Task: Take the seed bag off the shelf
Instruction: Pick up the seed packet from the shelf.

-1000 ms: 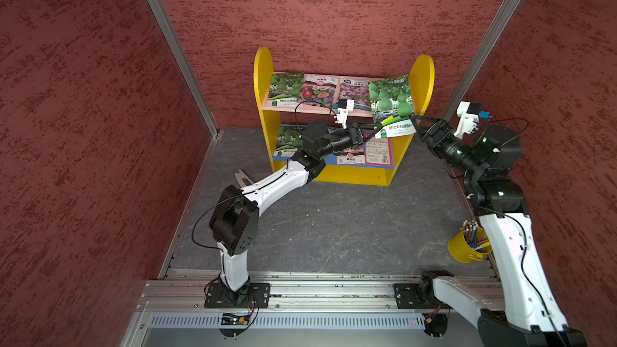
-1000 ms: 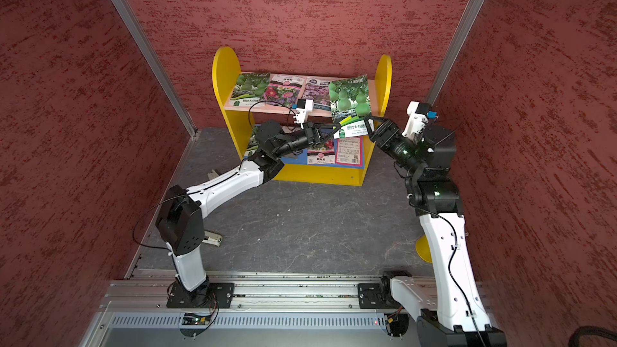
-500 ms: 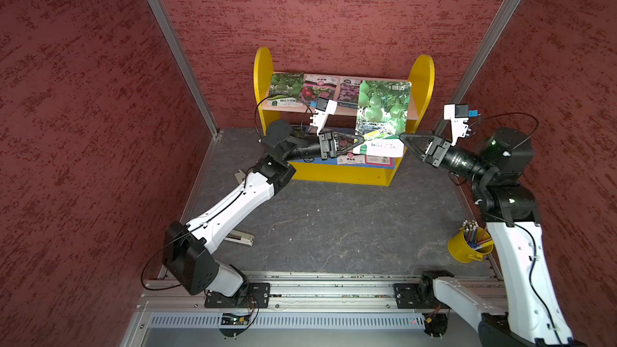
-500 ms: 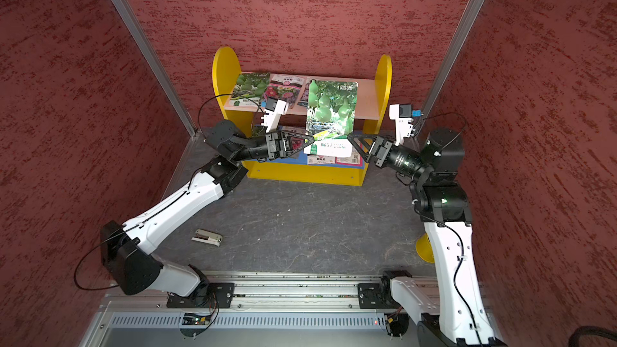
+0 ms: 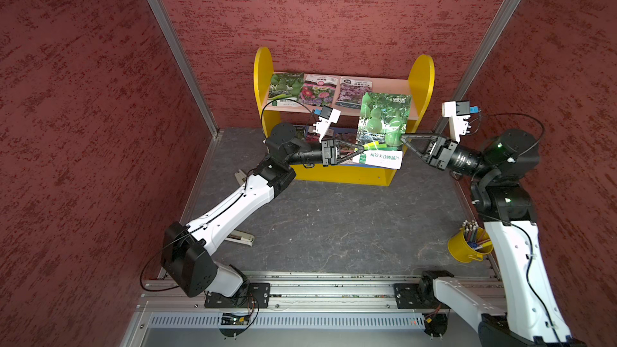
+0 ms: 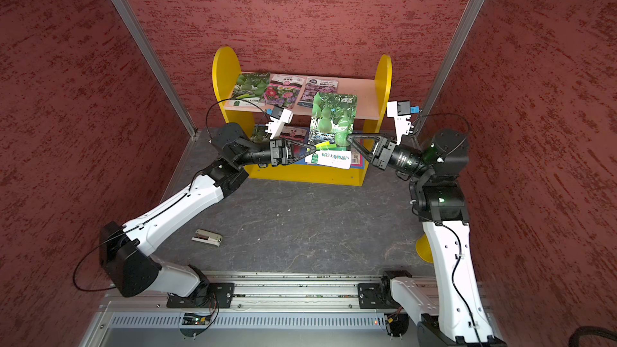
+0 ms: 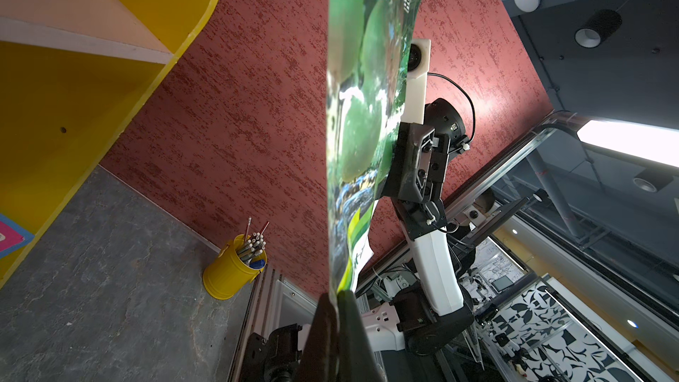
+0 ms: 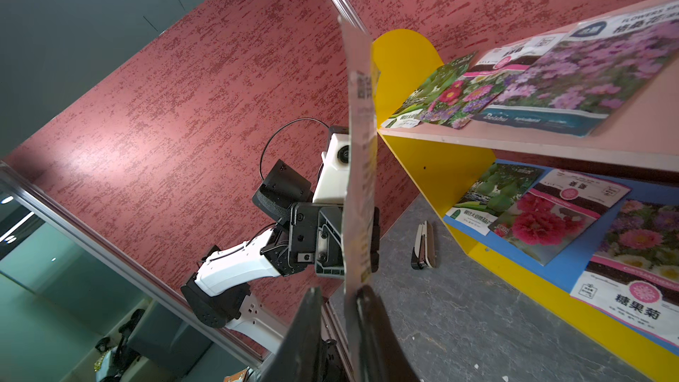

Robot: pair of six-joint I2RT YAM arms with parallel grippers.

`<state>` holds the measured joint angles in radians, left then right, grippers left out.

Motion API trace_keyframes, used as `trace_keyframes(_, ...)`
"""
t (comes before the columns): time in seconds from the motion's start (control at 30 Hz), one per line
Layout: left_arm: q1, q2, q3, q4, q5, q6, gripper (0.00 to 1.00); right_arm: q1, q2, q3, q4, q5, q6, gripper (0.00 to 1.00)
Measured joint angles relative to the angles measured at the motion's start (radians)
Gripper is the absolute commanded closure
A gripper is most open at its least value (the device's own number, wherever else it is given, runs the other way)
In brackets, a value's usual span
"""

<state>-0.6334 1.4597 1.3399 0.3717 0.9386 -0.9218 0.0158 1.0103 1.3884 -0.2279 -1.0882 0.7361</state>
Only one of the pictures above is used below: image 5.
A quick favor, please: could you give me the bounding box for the yellow pencil cup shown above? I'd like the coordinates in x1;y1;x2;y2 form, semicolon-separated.
448;220;493;263

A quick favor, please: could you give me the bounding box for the large green gourd seed bag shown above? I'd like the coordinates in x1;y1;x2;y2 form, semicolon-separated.
352;93;412;170

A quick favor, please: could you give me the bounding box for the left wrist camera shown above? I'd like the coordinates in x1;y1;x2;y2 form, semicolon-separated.
313;106;341;142

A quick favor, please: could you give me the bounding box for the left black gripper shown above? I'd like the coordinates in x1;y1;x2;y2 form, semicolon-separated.
285;137;363;167

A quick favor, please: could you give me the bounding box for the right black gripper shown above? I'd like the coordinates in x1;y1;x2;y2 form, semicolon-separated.
399;130;495;178

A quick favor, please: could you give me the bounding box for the left corner aluminium post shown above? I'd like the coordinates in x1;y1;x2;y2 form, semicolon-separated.
146;0;219;138

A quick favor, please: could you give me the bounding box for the red dahlia seed bag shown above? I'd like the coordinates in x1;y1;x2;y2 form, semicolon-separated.
304;126;320;143

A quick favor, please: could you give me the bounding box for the corner aluminium post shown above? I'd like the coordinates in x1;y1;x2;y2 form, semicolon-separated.
420;0;522;133
146;0;219;138

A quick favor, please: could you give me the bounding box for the pink zinnia seed bag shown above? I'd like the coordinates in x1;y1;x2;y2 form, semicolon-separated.
299;74;340;107

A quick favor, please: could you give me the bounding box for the purple flower seed bag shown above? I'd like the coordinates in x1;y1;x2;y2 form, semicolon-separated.
335;77;373;109

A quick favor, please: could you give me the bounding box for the yellow wooden shelf unit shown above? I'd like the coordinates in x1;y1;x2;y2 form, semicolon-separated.
253;47;435;186

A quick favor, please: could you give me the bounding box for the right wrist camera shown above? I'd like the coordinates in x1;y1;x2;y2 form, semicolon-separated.
442;101;480;142

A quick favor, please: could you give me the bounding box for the silver stapler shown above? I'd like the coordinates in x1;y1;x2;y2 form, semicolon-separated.
225;231;255;247

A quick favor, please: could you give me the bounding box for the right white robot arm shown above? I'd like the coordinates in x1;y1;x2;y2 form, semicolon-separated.
401;129;584;346

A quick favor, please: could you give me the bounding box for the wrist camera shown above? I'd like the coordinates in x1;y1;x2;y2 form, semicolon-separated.
442;101;480;142
313;106;341;142

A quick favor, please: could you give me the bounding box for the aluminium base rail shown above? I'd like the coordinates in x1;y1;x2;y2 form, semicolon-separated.
137;271;529;313

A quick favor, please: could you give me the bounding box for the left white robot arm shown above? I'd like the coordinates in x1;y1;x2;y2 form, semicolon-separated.
161;123;365;298

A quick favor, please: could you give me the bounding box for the right corner aluminium post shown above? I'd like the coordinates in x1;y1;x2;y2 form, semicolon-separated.
420;0;522;133

